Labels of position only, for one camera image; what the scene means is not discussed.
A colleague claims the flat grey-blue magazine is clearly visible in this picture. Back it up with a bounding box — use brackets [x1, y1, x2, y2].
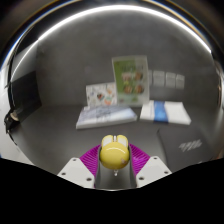
[75, 104, 139, 130]

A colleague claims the green standing poster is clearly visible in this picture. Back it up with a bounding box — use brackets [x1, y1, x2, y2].
[111, 54, 150, 107]

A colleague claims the small white illustrated card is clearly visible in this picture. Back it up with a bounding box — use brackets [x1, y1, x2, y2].
[85, 81, 119, 108]

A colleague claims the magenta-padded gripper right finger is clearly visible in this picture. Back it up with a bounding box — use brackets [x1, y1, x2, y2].
[115, 143, 173, 191]

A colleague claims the black panel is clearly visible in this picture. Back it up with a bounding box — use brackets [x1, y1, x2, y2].
[9, 69, 43, 116]

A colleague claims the white book with blue band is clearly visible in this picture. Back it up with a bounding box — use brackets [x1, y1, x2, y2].
[138, 99, 193, 126]

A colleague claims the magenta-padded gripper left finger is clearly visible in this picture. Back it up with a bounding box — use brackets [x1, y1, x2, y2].
[57, 143, 116, 191]

